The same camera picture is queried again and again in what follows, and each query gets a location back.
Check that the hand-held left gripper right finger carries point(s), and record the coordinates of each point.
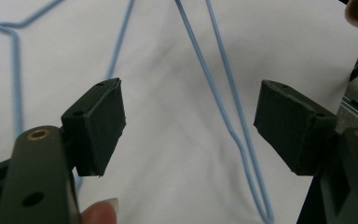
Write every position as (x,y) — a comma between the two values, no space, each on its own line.
(292,130)

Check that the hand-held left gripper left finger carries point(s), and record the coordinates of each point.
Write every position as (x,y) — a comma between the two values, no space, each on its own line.
(101,124)

